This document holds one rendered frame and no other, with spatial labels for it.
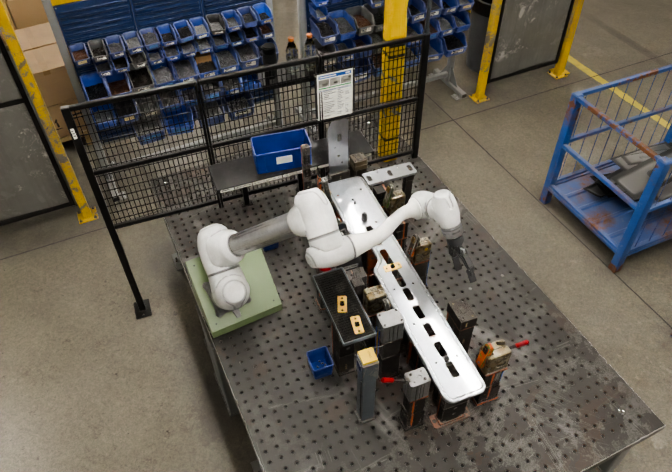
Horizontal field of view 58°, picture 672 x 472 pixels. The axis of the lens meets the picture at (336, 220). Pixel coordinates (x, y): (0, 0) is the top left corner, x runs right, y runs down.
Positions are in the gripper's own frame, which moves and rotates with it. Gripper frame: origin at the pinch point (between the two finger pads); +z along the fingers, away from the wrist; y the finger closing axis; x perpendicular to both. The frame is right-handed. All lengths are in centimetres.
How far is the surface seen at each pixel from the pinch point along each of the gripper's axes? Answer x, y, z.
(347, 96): 0, -100, -72
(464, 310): -10.2, 14.4, 7.2
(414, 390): -47, 40, 12
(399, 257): -20.7, -22.8, -9.1
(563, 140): 139, -126, 20
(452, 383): -32, 39, 18
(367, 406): -65, 22, 23
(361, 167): -10, -82, -37
